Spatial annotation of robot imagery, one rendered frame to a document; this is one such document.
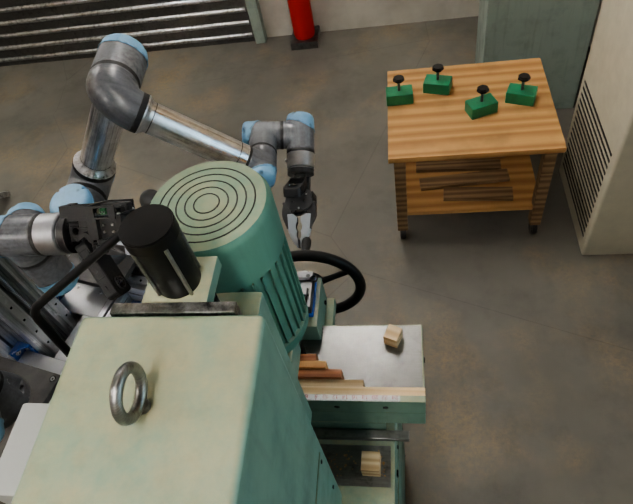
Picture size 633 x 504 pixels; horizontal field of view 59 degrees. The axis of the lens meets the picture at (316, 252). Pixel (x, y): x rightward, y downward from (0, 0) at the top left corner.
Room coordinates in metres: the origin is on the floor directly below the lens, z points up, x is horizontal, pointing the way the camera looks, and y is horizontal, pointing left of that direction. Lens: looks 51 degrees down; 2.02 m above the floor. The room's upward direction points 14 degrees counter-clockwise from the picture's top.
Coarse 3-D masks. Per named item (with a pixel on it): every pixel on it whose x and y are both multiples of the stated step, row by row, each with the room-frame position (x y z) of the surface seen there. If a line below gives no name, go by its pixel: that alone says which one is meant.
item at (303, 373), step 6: (300, 372) 0.56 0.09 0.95; (306, 372) 0.55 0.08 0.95; (312, 372) 0.55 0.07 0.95; (318, 372) 0.55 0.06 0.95; (324, 372) 0.54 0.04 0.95; (330, 372) 0.54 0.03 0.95; (336, 372) 0.54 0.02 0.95; (342, 372) 0.54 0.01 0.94; (300, 378) 0.55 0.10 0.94; (306, 378) 0.54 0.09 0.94; (312, 378) 0.54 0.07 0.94; (318, 378) 0.54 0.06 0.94; (324, 378) 0.53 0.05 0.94; (330, 378) 0.53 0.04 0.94; (336, 378) 0.53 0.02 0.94; (342, 378) 0.53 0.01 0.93
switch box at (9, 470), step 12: (24, 408) 0.32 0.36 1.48; (36, 408) 0.32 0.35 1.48; (24, 420) 0.31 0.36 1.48; (36, 420) 0.30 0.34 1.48; (12, 432) 0.30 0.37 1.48; (24, 432) 0.29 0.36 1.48; (36, 432) 0.29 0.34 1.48; (12, 444) 0.28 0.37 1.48; (24, 444) 0.28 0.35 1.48; (12, 456) 0.27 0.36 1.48; (24, 456) 0.26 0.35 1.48; (0, 468) 0.26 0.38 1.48; (12, 468) 0.26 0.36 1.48; (0, 480) 0.25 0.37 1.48; (12, 480) 0.24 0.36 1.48; (0, 492) 0.23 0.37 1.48; (12, 492) 0.23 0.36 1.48
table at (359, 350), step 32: (320, 352) 0.62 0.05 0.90; (352, 352) 0.60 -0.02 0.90; (384, 352) 0.58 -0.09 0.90; (416, 352) 0.56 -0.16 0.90; (384, 384) 0.51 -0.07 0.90; (416, 384) 0.49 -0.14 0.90; (320, 416) 0.48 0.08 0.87; (352, 416) 0.46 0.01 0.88; (384, 416) 0.45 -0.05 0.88; (416, 416) 0.43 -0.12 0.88
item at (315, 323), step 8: (320, 280) 0.77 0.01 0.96; (320, 288) 0.75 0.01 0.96; (320, 296) 0.73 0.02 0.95; (320, 304) 0.71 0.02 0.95; (320, 312) 0.70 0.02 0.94; (312, 320) 0.67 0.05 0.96; (320, 320) 0.68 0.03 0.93; (312, 328) 0.65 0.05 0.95; (320, 328) 0.67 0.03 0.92; (304, 336) 0.66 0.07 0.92; (312, 336) 0.65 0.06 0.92; (320, 336) 0.65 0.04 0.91
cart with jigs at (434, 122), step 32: (480, 64) 1.99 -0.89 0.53; (512, 64) 1.94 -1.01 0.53; (416, 96) 1.89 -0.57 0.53; (448, 96) 1.84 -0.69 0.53; (480, 96) 1.73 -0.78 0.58; (512, 96) 1.70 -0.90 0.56; (544, 96) 1.69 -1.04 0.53; (416, 128) 1.69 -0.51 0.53; (448, 128) 1.65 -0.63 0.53; (480, 128) 1.60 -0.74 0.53; (512, 128) 1.56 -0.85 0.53; (544, 128) 1.52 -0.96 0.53; (416, 160) 1.53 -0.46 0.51; (448, 160) 1.82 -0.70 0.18; (480, 160) 1.75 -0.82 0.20; (512, 160) 1.72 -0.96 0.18; (544, 160) 1.43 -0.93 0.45; (416, 192) 1.68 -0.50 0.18; (448, 192) 1.61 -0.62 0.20; (480, 192) 1.57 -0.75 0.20; (512, 192) 1.52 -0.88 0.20; (544, 192) 1.42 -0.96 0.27
